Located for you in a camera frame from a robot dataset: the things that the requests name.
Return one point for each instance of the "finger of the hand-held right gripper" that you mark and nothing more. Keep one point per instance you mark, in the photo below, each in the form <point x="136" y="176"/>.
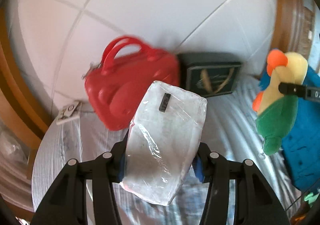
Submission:
<point x="295" y="90"/>

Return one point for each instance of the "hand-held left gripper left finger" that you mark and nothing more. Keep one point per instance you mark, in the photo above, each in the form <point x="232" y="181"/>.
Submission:
<point x="115" y="162"/>

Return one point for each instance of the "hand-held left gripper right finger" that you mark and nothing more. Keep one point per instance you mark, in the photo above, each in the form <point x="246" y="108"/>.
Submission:
<point x="200" y="170"/>

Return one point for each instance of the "green yellow parrot plush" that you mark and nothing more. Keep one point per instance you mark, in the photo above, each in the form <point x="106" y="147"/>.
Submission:
<point x="277" y="120"/>

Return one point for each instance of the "clear plastic pouch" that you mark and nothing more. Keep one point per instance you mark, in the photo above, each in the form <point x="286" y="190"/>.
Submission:
<point x="162" y="145"/>

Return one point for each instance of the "blue plastic storage crate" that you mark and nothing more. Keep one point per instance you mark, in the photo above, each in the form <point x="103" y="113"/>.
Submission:
<point x="302" y="140"/>

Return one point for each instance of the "small white card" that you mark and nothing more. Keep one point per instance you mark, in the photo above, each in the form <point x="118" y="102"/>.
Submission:
<point x="68" y="115"/>

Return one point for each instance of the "red toy suitcase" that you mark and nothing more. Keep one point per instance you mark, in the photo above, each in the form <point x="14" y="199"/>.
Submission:
<point x="120" y="90"/>

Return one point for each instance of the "dark green gift box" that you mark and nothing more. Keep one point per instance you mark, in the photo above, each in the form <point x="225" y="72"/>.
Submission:
<point x="212" y="77"/>

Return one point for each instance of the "green cloth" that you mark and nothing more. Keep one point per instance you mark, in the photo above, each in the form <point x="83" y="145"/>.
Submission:
<point x="311" y="197"/>

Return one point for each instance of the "wooden frame post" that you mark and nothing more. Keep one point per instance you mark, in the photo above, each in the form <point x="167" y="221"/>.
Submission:
<point x="287" y="15"/>
<point x="15" y="95"/>

